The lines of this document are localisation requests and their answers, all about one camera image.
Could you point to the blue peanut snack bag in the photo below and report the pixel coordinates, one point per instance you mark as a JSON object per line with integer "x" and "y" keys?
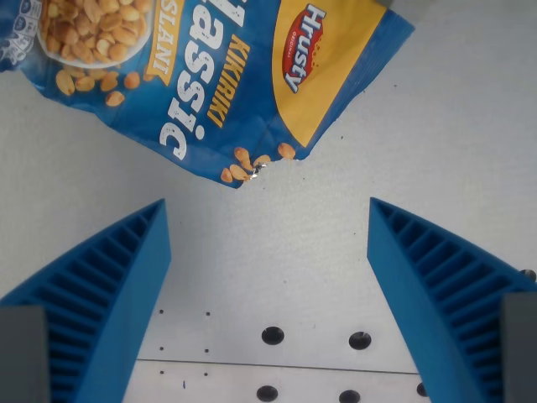
{"x": 201, "y": 80}

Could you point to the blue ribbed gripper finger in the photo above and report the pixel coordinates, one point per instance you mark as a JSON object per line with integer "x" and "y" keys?
{"x": 121, "y": 294}
{"x": 423, "y": 289}

